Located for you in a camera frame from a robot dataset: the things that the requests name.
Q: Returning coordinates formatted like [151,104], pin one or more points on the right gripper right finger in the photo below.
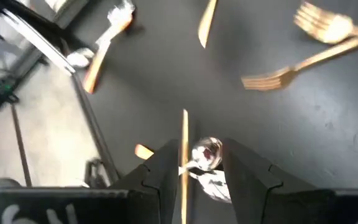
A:
[247,174]

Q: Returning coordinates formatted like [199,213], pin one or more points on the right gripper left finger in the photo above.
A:
[166,174]

